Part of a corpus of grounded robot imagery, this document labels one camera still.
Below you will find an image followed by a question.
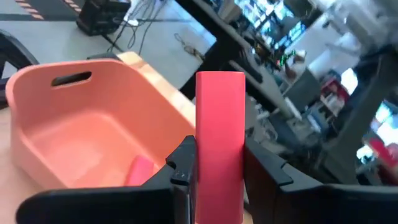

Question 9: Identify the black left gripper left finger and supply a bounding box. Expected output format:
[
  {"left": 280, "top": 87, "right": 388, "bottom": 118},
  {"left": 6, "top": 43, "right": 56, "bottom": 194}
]
[{"left": 15, "top": 135, "right": 197, "bottom": 224}]

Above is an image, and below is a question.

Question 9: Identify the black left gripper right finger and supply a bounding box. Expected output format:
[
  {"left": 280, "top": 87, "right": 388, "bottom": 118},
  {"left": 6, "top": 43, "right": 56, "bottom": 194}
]
[{"left": 244, "top": 138, "right": 398, "bottom": 224}]

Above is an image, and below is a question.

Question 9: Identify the black floor equipment case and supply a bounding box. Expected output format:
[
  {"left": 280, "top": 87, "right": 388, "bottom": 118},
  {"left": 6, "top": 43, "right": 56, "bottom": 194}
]
[{"left": 76, "top": 0, "right": 131, "bottom": 37}]

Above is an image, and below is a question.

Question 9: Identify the red wooden block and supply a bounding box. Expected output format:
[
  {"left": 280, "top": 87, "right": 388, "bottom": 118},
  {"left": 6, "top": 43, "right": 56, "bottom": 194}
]
[
  {"left": 195, "top": 70, "right": 246, "bottom": 224},
  {"left": 124, "top": 154, "right": 155, "bottom": 187}
]

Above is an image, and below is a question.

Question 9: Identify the orange plastic bin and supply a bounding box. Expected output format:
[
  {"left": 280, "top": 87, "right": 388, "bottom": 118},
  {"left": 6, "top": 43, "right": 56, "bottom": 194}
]
[{"left": 5, "top": 58, "right": 197, "bottom": 190}]

